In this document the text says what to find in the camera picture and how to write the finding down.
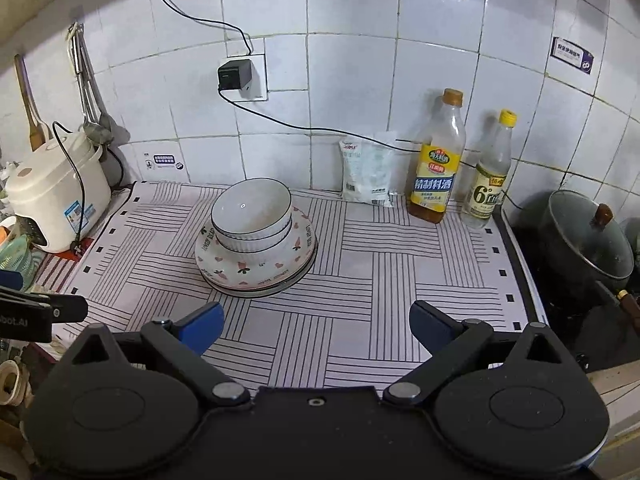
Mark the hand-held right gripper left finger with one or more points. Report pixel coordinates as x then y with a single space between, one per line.
205 327

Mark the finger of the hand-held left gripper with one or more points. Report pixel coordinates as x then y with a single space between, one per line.
10 280
65 307

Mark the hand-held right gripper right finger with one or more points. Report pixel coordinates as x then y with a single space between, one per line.
430 327

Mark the blue egg-print plate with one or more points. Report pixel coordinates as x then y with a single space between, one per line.
260 287

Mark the white dark-rimmed bowl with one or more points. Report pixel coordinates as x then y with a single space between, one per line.
252 246

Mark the pink rabbit-print plate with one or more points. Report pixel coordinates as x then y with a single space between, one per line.
300 240

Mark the small white ribbed bowl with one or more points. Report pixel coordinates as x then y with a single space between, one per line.
250 205

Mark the green plastic basket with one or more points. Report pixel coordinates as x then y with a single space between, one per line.
20 260

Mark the red striped cloth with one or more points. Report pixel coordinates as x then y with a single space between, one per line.
55 267

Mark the beige round object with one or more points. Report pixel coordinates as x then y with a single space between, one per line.
12 385

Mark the striped tablecloth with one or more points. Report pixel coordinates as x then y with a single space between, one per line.
375 260

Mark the white rice cooker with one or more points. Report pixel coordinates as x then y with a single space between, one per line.
50 185

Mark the amber cooking wine bottle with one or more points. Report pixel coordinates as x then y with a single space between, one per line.
432 185

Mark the clear vinegar bottle yellow cap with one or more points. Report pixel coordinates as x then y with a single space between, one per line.
487 195

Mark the black gas stove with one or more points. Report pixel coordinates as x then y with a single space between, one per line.
600 335

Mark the white plastic salt packet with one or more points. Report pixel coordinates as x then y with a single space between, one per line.
365 170

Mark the black wok with glass lid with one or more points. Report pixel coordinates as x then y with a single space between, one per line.
580 230

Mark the black power adapter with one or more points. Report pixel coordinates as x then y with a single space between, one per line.
234 75

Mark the small white wall label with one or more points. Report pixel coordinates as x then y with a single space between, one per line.
165 161

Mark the white wall socket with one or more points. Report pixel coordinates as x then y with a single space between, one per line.
260 80

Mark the purple wall sticker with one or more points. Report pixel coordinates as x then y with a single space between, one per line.
572 55

